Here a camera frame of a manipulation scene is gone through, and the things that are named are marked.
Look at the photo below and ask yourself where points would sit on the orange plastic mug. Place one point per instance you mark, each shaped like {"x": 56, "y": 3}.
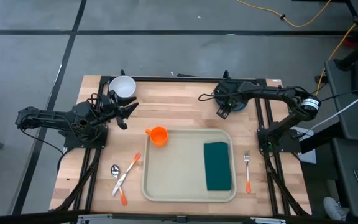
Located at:
{"x": 158, "y": 136}

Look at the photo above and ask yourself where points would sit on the person's red shoe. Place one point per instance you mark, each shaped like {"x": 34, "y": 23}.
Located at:
{"x": 351, "y": 42}

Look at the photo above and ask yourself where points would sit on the black aluminium table frame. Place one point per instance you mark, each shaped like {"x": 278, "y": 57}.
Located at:
{"x": 179, "y": 78}

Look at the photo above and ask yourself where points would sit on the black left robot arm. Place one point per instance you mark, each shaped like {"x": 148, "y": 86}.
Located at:
{"x": 48, "y": 116}

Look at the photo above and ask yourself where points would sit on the black mount bar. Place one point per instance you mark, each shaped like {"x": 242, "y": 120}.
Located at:
{"x": 26, "y": 217}

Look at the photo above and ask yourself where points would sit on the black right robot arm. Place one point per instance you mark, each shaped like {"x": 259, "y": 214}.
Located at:
{"x": 275, "y": 93}

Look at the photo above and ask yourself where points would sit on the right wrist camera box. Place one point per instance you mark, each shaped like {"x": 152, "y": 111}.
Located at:
{"x": 224, "y": 112}

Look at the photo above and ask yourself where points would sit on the dark grey side desk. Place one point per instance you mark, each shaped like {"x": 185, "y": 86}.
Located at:
{"x": 353, "y": 124}

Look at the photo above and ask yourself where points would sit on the white bowl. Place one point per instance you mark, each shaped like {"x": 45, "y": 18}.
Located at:
{"x": 122, "y": 86}

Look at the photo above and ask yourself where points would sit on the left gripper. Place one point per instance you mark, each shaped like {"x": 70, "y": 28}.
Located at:
{"x": 112, "y": 109}

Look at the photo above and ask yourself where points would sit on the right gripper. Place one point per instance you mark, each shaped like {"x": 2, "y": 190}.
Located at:
{"x": 228, "y": 91}

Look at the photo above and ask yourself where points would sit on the person's grey shoe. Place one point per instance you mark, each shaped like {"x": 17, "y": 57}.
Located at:
{"x": 334, "y": 208}

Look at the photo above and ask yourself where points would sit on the beige plastic tray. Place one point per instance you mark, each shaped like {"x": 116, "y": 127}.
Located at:
{"x": 179, "y": 174}

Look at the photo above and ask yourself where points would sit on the dark green napkin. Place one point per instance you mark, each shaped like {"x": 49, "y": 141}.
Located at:
{"x": 217, "y": 166}

